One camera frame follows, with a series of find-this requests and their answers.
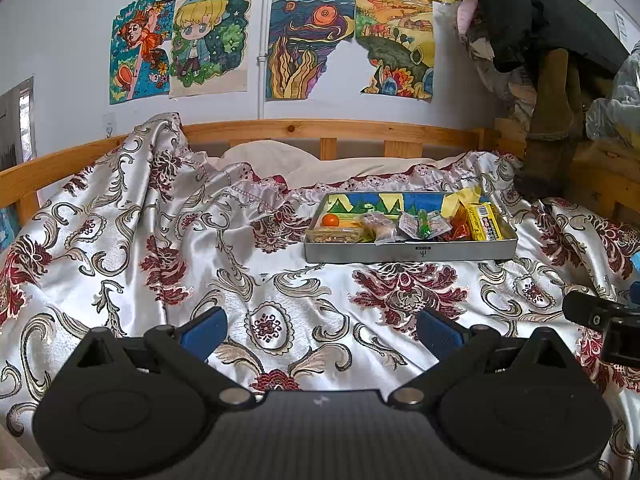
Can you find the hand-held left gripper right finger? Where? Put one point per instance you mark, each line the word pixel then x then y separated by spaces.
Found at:
pixel 440 332

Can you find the square rice crisp packet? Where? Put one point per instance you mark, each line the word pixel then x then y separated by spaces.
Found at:
pixel 335 234

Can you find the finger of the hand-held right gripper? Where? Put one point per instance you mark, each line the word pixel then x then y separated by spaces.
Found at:
pixel 585 307

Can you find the floral satin blanket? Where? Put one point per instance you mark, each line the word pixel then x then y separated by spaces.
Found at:
pixel 150 220

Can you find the white wall hook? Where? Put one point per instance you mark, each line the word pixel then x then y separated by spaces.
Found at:
pixel 107 121

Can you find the white wall pipe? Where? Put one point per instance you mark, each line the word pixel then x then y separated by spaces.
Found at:
pixel 262 85

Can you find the pink cloth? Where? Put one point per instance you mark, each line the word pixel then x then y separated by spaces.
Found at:
pixel 465 12

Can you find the grey metal tray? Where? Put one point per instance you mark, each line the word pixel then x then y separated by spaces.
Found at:
pixel 400 254

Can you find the yellow snack box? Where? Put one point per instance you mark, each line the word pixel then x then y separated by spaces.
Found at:
pixel 484 222

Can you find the long crisp bar packet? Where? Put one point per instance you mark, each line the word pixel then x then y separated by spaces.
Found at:
pixel 382 232

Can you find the wooden bed frame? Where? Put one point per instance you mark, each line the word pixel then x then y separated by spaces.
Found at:
pixel 300 130

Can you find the grey framed window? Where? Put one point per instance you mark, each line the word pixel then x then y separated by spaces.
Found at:
pixel 17 120

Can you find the orange red snack bag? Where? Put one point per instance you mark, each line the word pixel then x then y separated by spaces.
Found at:
pixel 452 233

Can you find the cream pillow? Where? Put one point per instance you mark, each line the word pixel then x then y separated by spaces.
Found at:
pixel 270 157

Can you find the red haired girl drawing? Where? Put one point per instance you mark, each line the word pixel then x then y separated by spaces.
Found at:
pixel 137 55

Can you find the crayon drawing paper liner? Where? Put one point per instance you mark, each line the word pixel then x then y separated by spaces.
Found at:
pixel 385 202

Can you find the small tangerine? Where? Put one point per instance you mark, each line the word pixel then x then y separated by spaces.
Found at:
pixel 330 220

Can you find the green snack packet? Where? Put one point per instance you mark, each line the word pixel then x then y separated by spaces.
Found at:
pixel 424 222

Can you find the clear plastic wrapper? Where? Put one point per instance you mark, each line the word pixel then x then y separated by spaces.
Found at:
pixel 441 220

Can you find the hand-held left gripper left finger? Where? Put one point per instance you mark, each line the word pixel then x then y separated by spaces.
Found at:
pixel 202 331

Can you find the white wall paper note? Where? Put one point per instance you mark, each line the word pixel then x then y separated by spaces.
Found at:
pixel 622 26

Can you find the clear plastic bag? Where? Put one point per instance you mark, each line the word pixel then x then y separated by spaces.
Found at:
pixel 615 100

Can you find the blond child drawing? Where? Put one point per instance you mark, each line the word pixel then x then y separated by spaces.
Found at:
pixel 207 42

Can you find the blue printed cloth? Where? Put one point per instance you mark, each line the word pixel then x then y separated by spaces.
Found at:
pixel 6 230

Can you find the white fleece blanket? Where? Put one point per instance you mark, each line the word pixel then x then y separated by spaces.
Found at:
pixel 12 457

